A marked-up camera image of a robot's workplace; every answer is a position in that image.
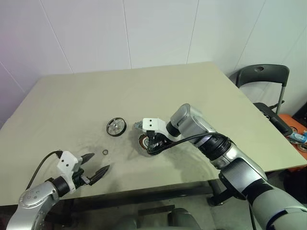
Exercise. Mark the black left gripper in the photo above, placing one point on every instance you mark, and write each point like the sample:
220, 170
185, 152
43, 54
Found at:
78, 179

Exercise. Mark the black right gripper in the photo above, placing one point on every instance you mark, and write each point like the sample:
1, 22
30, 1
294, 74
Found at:
151, 135

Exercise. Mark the black spoked rotor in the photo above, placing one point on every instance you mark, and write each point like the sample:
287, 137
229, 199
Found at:
115, 125

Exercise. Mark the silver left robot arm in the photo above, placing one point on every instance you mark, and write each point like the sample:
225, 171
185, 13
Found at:
36, 194

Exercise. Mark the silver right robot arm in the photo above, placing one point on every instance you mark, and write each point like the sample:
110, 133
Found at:
239, 172

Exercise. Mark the dark grey rounded shape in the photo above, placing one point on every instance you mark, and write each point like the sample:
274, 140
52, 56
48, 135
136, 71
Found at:
182, 220

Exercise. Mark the black folding chair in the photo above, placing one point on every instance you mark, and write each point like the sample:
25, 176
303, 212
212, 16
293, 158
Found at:
263, 74

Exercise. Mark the orange box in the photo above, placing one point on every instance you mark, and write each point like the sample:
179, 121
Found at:
287, 118

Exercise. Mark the dark round metal part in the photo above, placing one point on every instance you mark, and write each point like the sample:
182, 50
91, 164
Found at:
302, 146

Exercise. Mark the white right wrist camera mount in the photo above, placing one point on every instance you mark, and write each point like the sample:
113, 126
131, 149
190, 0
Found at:
151, 123

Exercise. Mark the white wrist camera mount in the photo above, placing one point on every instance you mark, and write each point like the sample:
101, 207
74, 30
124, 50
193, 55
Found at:
151, 123
67, 163

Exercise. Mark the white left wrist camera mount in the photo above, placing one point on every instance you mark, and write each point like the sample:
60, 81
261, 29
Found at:
67, 163

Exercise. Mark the black metal table frame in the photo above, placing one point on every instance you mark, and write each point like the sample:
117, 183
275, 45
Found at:
144, 194

